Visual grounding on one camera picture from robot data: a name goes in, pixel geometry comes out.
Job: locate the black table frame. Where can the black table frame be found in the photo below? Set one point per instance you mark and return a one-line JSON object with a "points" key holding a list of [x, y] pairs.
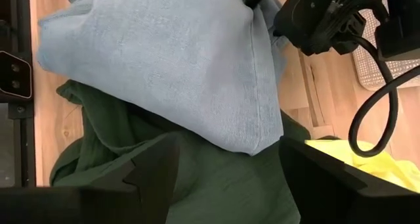
{"points": [[24, 145]]}

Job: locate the dark green cloth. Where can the dark green cloth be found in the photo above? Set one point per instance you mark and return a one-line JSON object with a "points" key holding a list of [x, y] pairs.
{"points": [[223, 184]]}

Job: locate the light blue cloth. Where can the light blue cloth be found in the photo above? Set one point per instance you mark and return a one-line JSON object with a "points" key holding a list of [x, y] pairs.
{"points": [[164, 69]]}

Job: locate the white perforated laundry basket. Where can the white perforated laundry basket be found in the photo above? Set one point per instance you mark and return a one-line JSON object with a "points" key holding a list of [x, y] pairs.
{"points": [[370, 73]]}

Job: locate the black corner bracket plate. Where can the black corner bracket plate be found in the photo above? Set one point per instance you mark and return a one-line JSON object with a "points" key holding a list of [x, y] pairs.
{"points": [[14, 74]]}

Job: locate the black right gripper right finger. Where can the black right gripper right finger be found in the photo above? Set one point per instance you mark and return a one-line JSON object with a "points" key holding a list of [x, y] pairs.
{"points": [[311, 184]]}

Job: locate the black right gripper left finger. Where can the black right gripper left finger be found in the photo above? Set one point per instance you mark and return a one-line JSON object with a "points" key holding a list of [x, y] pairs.
{"points": [[157, 184]]}

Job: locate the yellow cloth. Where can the yellow cloth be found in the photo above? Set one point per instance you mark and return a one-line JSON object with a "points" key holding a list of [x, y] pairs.
{"points": [[387, 171]]}

